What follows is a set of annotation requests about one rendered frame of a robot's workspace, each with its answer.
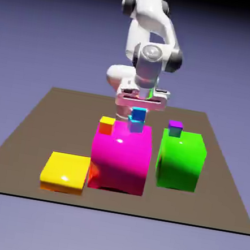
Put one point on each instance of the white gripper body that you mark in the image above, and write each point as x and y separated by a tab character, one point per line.
140	102

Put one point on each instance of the small blue cube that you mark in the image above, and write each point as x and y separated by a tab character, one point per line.
138	114

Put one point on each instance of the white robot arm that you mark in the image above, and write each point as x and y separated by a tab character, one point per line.
141	26

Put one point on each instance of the small cyan cube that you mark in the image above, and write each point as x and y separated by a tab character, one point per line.
135	126

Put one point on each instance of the small yellow cube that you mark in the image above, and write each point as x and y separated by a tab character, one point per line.
106	125

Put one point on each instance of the small purple cube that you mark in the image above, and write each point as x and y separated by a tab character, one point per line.
175	128

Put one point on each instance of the large magenta box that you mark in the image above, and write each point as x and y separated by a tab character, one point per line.
120	156

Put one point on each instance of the large green box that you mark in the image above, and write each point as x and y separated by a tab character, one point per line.
180	159

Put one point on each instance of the large yellow box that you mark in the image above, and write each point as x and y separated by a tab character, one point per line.
65	172

